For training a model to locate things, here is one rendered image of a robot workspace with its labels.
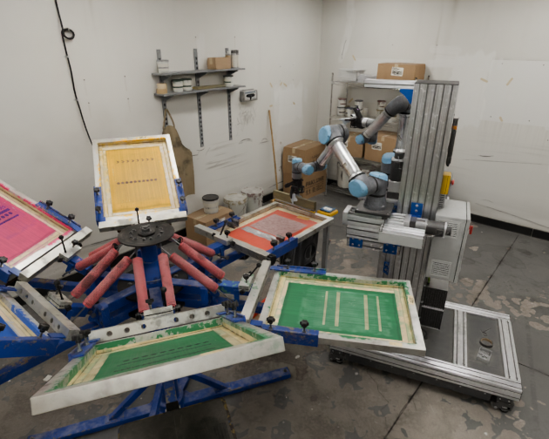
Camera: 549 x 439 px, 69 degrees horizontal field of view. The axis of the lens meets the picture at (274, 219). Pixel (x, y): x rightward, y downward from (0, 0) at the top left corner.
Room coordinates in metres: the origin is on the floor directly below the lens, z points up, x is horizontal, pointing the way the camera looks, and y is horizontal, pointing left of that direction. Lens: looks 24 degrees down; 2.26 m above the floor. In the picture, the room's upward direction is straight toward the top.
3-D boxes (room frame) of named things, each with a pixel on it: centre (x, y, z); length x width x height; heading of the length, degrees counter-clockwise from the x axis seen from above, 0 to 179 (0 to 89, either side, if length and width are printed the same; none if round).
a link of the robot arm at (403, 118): (3.00, -0.96, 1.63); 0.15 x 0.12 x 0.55; 131
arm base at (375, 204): (2.46, -0.66, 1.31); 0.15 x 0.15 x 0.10
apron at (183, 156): (4.43, 1.15, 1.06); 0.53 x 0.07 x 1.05; 140
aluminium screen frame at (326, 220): (2.75, 0.01, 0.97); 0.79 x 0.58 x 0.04; 140
